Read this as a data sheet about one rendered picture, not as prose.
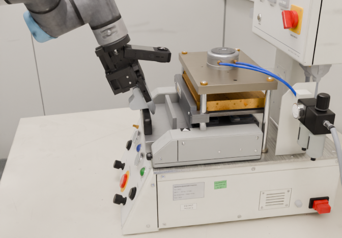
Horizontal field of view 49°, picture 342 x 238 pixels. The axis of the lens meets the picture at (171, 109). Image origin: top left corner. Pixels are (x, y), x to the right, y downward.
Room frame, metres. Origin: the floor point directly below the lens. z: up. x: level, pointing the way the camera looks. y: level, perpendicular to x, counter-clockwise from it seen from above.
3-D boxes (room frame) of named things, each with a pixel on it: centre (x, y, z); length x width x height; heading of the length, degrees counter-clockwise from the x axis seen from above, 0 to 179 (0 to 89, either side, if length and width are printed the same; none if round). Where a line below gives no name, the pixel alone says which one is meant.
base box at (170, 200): (0.88, -0.12, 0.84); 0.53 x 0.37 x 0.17; 98
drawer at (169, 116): (0.89, -0.07, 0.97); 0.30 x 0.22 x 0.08; 98
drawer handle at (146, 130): (0.87, 0.07, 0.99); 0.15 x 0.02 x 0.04; 8
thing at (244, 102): (0.89, -0.13, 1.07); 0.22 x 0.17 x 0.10; 8
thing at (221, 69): (0.88, -0.16, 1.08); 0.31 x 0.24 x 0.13; 8
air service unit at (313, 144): (0.70, -0.29, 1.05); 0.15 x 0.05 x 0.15; 8
